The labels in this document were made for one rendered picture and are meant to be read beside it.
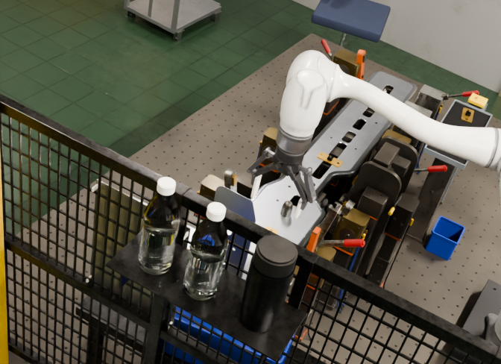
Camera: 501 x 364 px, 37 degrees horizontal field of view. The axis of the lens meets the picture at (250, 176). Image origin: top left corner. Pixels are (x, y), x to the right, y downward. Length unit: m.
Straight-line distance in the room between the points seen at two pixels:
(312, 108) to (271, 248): 0.65
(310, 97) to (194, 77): 2.88
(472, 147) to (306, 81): 0.43
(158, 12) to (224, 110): 2.05
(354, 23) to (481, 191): 1.78
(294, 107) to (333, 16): 2.83
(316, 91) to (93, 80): 2.83
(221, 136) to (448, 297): 1.08
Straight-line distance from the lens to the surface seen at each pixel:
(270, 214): 2.21
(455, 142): 1.87
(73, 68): 4.58
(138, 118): 4.20
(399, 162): 2.30
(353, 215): 2.18
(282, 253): 1.21
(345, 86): 1.95
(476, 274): 2.75
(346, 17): 4.64
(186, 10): 5.15
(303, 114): 1.81
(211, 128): 3.01
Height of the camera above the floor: 2.45
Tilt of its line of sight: 39 degrees down
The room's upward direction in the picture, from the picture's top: 13 degrees clockwise
